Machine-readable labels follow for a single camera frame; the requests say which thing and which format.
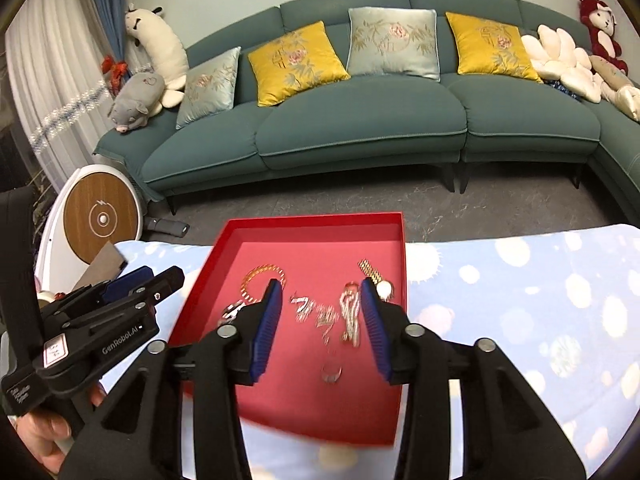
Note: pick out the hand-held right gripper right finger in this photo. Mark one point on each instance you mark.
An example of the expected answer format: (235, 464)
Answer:
(375, 330)

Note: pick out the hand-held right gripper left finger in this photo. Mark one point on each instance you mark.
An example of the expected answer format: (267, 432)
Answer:
(265, 330)

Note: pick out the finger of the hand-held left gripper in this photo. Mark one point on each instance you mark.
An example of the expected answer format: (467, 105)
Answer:
(127, 282)
(162, 285)

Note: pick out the silver wristwatch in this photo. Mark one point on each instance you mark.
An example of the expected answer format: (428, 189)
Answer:
(231, 312)

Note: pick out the silver flower earring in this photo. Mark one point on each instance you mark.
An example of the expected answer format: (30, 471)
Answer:
(312, 310)

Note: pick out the red cardboard box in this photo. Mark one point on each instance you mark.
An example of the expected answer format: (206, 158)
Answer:
(310, 405)

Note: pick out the person's left hand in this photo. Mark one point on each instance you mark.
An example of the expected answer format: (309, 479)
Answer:
(42, 435)

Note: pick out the brown felt pouch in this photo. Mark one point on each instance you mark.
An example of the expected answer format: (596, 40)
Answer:
(102, 265)

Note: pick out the gold wristwatch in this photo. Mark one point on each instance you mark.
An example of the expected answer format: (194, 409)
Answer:
(372, 272)

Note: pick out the white exercise machine wooden disc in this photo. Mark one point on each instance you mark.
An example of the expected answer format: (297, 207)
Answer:
(100, 217)

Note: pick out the blue spotted tablecloth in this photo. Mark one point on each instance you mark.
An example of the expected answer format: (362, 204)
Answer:
(525, 320)

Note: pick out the grey pig plush toy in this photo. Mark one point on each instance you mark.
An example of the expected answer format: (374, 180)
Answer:
(137, 100)

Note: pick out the grey embroidered cushion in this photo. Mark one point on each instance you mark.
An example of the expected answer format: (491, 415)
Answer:
(207, 90)
(392, 42)

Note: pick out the teal fabric sofa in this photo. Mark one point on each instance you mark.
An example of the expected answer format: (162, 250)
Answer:
(360, 120)

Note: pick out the white sheer curtain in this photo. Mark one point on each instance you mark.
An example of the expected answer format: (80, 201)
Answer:
(50, 85)

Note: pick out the red curtain tie ornament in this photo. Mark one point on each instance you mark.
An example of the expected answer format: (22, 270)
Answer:
(114, 70)

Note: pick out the long white plush toy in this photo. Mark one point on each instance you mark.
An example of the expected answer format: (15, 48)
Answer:
(162, 45)

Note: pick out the yellow embroidered cushion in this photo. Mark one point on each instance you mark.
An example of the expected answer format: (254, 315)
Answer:
(295, 62)
(492, 47)

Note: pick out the blue curtain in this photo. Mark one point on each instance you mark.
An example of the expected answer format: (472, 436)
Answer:
(110, 10)

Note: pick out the cream flower-shaped cushion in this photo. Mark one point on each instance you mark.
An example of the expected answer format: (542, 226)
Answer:
(565, 57)

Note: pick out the beige plush toy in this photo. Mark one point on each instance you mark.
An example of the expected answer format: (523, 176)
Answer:
(620, 85)

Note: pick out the red monkey plush toy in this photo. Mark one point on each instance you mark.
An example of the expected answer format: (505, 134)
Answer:
(602, 27)

